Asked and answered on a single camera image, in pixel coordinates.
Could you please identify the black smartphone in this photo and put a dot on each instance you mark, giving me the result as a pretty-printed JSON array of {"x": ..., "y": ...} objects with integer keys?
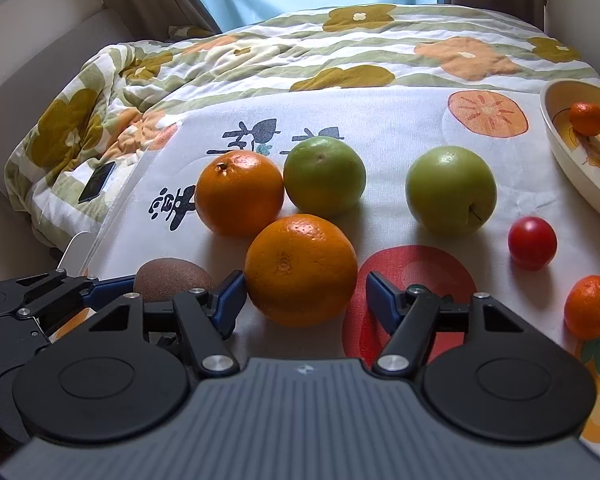
[{"x": 97, "y": 181}]

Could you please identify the green apple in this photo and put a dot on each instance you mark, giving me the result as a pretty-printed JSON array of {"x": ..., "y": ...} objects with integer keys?
[{"x": 450, "y": 190}]

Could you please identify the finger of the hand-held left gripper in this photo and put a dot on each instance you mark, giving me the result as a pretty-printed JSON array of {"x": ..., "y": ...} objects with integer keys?
[{"x": 110, "y": 287}]

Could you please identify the red cherry tomato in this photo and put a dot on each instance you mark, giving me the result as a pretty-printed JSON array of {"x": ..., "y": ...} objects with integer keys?
[{"x": 532, "y": 242}]

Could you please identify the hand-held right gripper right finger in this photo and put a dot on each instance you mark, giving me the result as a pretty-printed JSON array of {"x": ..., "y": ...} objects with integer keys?
[{"x": 380, "y": 295}]

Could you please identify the small tangerine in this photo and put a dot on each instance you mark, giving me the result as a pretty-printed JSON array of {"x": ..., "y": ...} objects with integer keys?
[
  {"x": 590, "y": 306},
  {"x": 586, "y": 118}
]

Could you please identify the large orange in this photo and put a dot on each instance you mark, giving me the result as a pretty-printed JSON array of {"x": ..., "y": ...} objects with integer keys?
[
  {"x": 300, "y": 270},
  {"x": 240, "y": 192}
]

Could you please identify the white board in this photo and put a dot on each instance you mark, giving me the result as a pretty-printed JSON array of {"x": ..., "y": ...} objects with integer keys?
[{"x": 77, "y": 252}]

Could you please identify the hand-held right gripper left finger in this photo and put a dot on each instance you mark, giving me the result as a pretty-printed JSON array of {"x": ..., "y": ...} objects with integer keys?
[{"x": 230, "y": 302}]

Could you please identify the white printed cloth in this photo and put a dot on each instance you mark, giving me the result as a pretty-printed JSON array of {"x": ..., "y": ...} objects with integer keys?
[{"x": 390, "y": 125}]

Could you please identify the floral striped blanket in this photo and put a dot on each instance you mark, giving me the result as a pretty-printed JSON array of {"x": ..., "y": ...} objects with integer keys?
[{"x": 330, "y": 50}]

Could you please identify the green citrus fruit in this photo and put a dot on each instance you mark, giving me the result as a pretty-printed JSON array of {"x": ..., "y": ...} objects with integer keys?
[{"x": 325, "y": 176}]

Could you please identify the brown kiwi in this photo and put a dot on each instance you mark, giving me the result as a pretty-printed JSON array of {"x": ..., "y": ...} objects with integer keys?
[{"x": 170, "y": 280}]

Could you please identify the cream printed bowl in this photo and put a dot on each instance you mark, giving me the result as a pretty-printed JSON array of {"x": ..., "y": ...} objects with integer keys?
[{"x": 570, "y": 170}]

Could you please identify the beige padded bed panel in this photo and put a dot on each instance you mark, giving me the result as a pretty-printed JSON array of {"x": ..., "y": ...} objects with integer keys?
[{"x": 30, "y": 60}]

